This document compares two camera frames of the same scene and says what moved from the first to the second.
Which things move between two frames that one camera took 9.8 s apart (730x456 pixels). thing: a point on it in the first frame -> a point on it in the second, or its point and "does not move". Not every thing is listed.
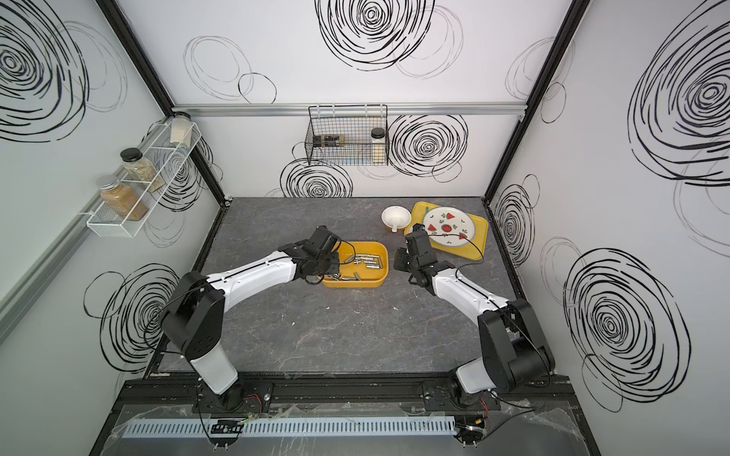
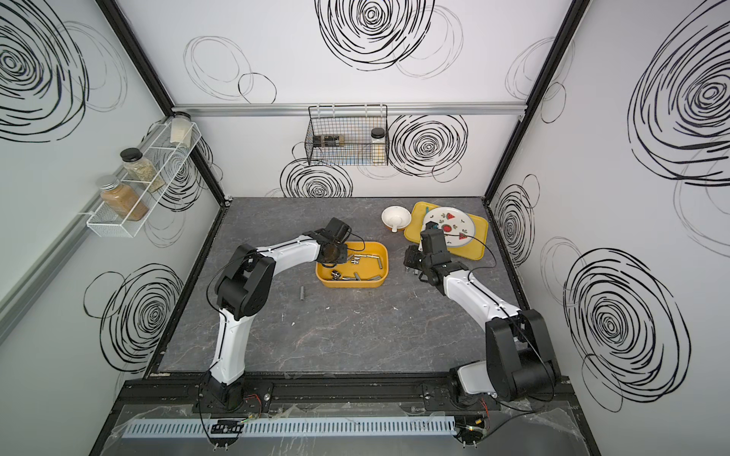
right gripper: [399, 256] -> [410, 256]
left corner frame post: [144, 62] does not move
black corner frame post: [576, 14] does not move
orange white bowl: [395, 218] does not move
